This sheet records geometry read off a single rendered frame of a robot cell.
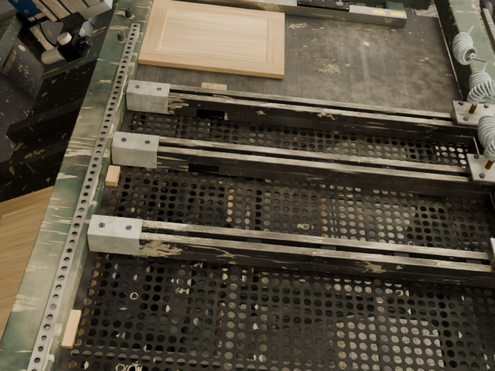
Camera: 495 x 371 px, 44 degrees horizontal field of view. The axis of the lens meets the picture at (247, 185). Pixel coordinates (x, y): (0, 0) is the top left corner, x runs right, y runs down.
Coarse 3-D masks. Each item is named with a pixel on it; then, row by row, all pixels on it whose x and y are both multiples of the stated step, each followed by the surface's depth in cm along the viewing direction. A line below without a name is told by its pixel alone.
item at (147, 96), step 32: (128, 96) 184; (160, 96) 184; (192, 96) 185; (224, 96) 188; (256, 96) 187; (288, 96) 189; (480, 96) 179; (320, 128) 190; (352, 128) 190; (384, 128) 189; (416, 128) 189; (448, 128) 188
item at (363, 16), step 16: (176, 0) 230; (192, 0) 230; (208, 0) 229; (224, 0) 229; (240, 0) 229; (256, 0) 230; (272, 0) 231; (288, 0) 232; (320, 16) 233; (336, 16) 232; (352, 16) 232; (368, 16) 232; (384, 16) 231; (400, 16) 232
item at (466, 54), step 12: (492, 24) 193; (456, 36) 198; (468, 36) 197; (492, 36) 189; (456, 48) 195; (468, 48) 191; (468, 60) 196; (480, 60) 189; (480, 72) 183; (480, 84) 180; (492, 96) 181; (480, 120) 171; (492, 120) 170; (480, 132) 169; (492, 132) 166
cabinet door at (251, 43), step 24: (168, 0) 227; (168, 24) 218; (192, 24) 219; (216, 24) 221; (240, 24) 222; (264, 24) 224; (144, 48) 207; (168, 48) 209; (192, 48) 210; (216, 48) 211; (240, 48) 213; (264, 48) 214; (240, 72) 205; (264, 72) 204
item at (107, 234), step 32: (96, 224) 149; (128, 224) 150; (160, 224) 151; (160, 256) 153; (192, 256) 152; (224, 256) 152; (256, 256) 151; (288, 256) 151; (320, 256) 150; (352, 256) 151; (384, 256) 152; (416, 256) 155; (448, 256) 154; (480, 256) 155
